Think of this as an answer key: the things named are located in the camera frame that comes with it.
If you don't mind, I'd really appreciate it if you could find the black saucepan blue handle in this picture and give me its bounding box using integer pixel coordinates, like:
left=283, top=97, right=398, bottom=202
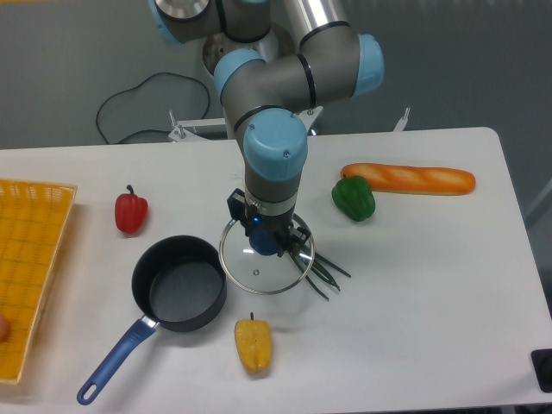
left=77, top=235, right=227, bottom=405

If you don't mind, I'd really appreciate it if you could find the green bell pepper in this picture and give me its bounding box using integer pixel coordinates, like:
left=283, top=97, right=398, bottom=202
left=331, top=176, right=376, bottom=223

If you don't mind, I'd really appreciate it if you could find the red bell pepper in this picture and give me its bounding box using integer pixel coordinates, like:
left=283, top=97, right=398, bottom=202
left=114, top=185, right=148, bottom=235

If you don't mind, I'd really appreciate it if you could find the yellow woven basket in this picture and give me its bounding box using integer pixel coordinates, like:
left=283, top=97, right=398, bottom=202
left=1, top=179, right=78, bottom=385

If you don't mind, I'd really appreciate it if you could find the black cable on floor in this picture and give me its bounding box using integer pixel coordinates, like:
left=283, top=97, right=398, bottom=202
left=95, top=72, right=211, bottom=145

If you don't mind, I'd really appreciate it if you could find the orange baguette bread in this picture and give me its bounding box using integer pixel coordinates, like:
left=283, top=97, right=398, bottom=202
left=341, top=163, right=476, bottom=196

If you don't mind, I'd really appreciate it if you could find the black object table corner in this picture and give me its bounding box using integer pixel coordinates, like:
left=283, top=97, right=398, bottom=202
left=530, top=348, right=552, bottom=393

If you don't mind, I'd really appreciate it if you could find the yellow bell pepper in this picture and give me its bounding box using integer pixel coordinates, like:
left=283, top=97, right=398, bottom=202
left=234, top=312, right=273, bottom=374

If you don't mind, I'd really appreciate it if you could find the green spring onion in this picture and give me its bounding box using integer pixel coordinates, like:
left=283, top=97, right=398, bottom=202
left=292, top=247, right=352, bottom=302

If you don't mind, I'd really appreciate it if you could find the glass lid blue knob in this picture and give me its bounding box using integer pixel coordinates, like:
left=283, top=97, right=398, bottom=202
left=218, top=215, right=316, bottom=295

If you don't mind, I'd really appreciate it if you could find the brown egg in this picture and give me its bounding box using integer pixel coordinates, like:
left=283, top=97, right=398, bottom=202
left=0, top=314, right=10, bottom=342

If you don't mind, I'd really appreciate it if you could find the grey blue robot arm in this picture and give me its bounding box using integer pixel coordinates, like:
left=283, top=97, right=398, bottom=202
left=149, top=1, right=385, bottom=256

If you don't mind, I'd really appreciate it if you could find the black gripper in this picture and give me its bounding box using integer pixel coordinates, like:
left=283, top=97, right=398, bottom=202
left=227, top=188, right=311, bottom=257

